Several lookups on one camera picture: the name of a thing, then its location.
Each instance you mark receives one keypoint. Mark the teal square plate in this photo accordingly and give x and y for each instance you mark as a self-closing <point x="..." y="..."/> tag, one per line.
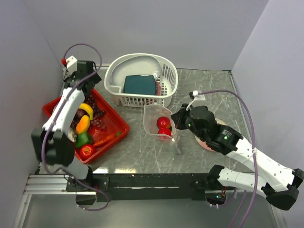
<point x="140" y="85"/>

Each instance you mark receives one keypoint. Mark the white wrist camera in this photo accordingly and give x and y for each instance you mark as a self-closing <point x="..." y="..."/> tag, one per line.
<point x="69" y="63"/>
<point x="197" y="98"/>

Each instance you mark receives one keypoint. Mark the pink plate in basket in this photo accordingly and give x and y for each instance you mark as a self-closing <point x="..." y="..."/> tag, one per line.
<point x="158" y="88"/>

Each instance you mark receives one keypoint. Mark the orange yellow mango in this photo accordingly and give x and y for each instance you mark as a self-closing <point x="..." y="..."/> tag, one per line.
<point x="83" y="125"/>

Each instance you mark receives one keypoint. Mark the red round fruit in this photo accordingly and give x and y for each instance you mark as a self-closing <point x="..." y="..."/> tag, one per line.
<point x="79" y="114"/>

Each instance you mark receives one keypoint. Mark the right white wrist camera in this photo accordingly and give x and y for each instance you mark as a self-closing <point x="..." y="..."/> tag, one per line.
<point x="197" y="98"/>

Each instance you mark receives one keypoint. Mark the pink round plate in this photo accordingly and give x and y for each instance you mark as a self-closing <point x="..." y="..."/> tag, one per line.
<point x="203" y="144"/>

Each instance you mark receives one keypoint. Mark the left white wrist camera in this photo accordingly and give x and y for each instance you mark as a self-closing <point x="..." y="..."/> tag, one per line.
<point x="69" y="63"/>

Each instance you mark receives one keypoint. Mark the red faceted apple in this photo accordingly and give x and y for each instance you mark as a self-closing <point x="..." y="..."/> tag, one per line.
<point x="163" y="122"/>

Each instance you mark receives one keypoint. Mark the white oval plate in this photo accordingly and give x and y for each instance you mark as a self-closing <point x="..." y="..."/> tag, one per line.
<point x="138" y="65"/>

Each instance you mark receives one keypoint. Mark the yellow banana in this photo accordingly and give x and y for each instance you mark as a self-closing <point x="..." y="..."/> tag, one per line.
<point x="88" y="109"/>

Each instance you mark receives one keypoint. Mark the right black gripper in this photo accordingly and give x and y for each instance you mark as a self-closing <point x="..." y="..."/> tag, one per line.
<point x="178" y="117"/>

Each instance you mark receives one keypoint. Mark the white fish toy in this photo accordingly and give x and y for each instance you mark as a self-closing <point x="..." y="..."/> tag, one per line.
<point x="72" y="136"/>

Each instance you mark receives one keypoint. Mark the purple grapes bunch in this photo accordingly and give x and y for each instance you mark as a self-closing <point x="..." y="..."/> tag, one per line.
<point x="98" y="113"/>

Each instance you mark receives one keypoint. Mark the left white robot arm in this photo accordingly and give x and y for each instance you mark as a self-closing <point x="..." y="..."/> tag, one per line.
<point x="51" y="143"/>

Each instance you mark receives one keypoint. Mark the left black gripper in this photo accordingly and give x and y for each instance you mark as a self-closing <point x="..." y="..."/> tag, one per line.
<point x="96" y="78"/>

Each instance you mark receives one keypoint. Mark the green bell pepper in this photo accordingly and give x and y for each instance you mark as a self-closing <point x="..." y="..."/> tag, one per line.
<point x="83" y="139"/>

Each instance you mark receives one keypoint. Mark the orange carrot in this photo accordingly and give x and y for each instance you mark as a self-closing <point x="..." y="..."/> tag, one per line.
<point x="104" y="140"/>

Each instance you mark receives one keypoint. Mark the clear dotted zip bag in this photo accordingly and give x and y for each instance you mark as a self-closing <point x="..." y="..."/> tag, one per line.
<point x="151" y="114"/>

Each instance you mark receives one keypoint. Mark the black mounting base bar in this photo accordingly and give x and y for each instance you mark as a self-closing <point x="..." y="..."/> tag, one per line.
<point x="151" y="186"/>

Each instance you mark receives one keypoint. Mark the white plastic basket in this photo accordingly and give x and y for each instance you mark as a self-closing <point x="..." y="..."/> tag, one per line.
<point x="168" y="79"/>

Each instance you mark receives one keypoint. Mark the red plastic tray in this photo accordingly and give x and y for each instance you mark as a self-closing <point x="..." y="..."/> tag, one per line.
<point x="114" y="124"/>

